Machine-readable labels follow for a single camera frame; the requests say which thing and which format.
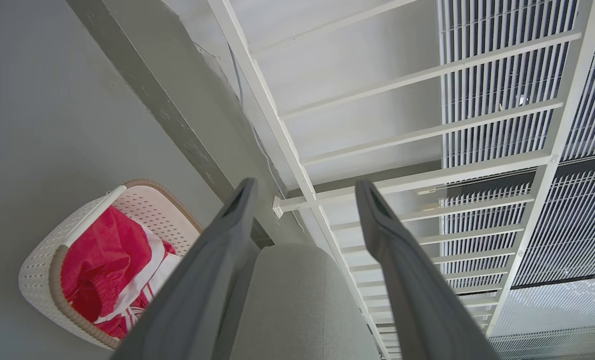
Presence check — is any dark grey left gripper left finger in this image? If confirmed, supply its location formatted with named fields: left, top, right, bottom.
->
left=110, top=177, right=260, bottom=360

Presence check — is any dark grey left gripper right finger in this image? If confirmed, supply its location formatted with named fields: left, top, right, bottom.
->
left=354, top=179, right=501, bottom=360

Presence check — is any white perforated plastic laundry basket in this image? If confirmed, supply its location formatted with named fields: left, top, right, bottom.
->
left=18, top=179, right=204, bottom=351

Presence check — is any red and white garment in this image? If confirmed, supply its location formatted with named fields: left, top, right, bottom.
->
left=60, top=205, right=183, bottom=341

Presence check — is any grey fabric sofa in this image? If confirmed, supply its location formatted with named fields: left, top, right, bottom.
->
left=212, top=243, right=381, bottom=360

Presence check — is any white metal railing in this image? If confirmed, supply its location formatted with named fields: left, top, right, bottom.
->
left=207, top=0, right=595, bottom=360

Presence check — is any white slatted window blind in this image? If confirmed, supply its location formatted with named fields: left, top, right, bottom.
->
left=436, top=0, right=595, bottom=360

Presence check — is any thin grey floor cable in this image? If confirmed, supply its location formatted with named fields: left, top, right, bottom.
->
left=229, top=45, right=306, bottom=233

